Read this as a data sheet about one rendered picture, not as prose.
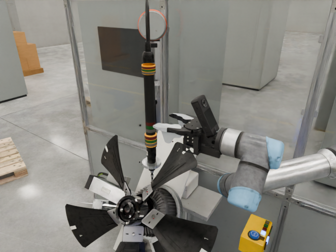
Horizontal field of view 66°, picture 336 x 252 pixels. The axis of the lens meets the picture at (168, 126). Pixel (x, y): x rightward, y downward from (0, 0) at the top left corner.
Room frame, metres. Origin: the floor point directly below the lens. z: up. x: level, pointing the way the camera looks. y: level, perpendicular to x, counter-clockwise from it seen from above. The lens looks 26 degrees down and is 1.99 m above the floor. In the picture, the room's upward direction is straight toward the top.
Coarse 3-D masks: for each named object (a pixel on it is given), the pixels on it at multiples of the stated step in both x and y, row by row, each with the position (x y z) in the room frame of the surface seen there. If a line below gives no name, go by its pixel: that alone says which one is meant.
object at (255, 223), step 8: (256, 216) 0.92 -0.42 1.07; (248, 224) 0.87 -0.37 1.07; (256, 224) 0.87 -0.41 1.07; (248, 232) 0.82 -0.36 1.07; (240, 240) 0.80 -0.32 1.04; (248, 240) 0.79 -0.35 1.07; (256, 240) 0.78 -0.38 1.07; (264, 240) 0.78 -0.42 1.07; (240, 248) 0.80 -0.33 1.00; (248, 248) 0.78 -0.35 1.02; (256, 248) 0.77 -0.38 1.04
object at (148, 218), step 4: (152, 212) 0.82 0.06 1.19; (156, 212) 0.83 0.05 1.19; (160, 212) 0.83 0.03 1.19; (148, 216) 0.80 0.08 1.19; (156, 216) 0.80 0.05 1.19; (160, 216) 0.81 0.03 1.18; (144, 220) 0.78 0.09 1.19; (148, 220) 0.78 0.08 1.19; (152, 220) 0.78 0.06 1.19; (156, 220) 0.78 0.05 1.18; (148, 224) 0.76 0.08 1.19; (152, 224) 0.76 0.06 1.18; (152, 228) 0.74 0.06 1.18
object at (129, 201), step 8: (120, 200) 0.84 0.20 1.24; (128, 200) 0.83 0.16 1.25; (136, 200) 0.82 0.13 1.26; (152, 200) 0.89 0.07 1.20; (120, 208) 0.82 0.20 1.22; (136, 208) 0.80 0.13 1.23; (144, 208) 0.82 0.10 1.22; (152, 208) 0.86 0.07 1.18; (120, 216) 0.80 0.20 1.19; (128, 216) 0.78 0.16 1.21; (136, 216) 0.77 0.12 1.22; (144, 216) 0.80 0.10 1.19; (128, 224) 0.76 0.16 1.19; (136, 224) 0.79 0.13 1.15
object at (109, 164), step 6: (114, 138) 1.06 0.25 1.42; (108, 144) 1.09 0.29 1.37; (114, 144) 1.04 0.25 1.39; (108, 150) 1.07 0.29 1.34; (114, 150) 1.03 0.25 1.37; (102, 156) 1.11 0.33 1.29; (108, 156) 1.06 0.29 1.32; (114, 156) 1.02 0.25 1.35; (102, 162) 1.11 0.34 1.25; (108, 162) 1.06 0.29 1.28; (114, 162) 1.01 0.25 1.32; (108, 168) 1.06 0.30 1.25; (114, 168) 1.00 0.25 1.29; (120, 168) 0.96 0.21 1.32; (114, 174) 1.01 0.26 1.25; (120, 174) 0.95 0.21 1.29; (120, 180) 0.95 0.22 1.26; (120, 186) 0.96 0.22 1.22
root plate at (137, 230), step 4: (124, 228) 0.78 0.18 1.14; (128, 228) 0.79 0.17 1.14; (132, 228) 0.79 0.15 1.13; (136, 228) 0.80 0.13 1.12; (140, 228) 0.80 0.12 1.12; (124, 232) 0.77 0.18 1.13; (128, 232) 0.78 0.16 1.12; (136, 232) 0.79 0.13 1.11; (140, 232) 0.79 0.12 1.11; (124, 236) 0.76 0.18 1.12; (128, 236) 0.77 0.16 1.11; (132, 236) 0.77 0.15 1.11; (136, 236) 0.78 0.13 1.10; (140, 236) 0.78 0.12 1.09; (124, 240) 0.75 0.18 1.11; (128, 240) 0.76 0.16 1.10; (132, 240) 0.76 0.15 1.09; (136, 240) 0.77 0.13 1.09; (140, 240) 0.77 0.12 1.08
